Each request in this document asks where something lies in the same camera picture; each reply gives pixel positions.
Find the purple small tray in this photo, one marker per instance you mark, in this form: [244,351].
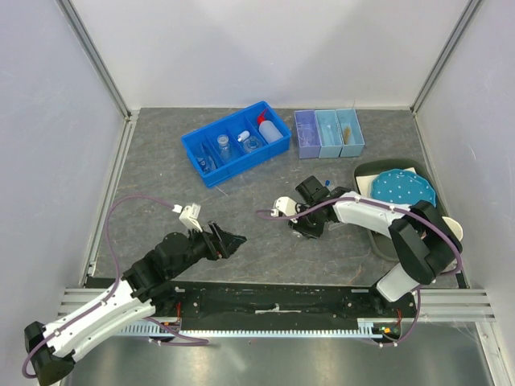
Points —
[303,117]

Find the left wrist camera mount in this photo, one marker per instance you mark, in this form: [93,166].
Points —
[188,216]

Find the light blue middle tray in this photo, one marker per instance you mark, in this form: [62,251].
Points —
[329,150]

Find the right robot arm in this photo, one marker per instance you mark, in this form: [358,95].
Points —
[424,243]

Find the red cap wash bottle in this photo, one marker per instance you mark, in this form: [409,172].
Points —
[267,128]

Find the light blue tray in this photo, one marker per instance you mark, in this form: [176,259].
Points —
[329,150]
[350,151]

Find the pink mug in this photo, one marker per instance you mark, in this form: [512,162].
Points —
[455,227]

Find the thin glass rod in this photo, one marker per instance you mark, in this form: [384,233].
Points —
[222,191]

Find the blue safety goggles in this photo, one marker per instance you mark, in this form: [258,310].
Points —
[206,159]

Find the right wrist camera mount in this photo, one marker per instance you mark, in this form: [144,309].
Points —
[284,206]

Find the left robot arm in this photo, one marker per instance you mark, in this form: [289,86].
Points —
[54,348]

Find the clear glass jar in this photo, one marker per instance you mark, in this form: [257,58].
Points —
[224,148]

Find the small glass beaker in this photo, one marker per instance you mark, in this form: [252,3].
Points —
[307,135]

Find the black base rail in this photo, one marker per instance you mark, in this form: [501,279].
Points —
[222,306]

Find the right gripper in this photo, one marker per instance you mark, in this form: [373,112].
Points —
[301,227]

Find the blue dotted plate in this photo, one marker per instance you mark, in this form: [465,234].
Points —
[402,187]

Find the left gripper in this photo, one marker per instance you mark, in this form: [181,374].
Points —
[221,244]

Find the light blue right tray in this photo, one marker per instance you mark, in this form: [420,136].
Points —
[350,151]

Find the clear well plate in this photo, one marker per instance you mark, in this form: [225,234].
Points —
[333,226]

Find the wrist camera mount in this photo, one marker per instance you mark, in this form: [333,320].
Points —
[284,206]
[188,216]

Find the glass flask white stopper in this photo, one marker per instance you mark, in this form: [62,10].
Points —
[249,142]

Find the blue divided plastic bin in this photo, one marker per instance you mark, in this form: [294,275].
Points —
[232,125]

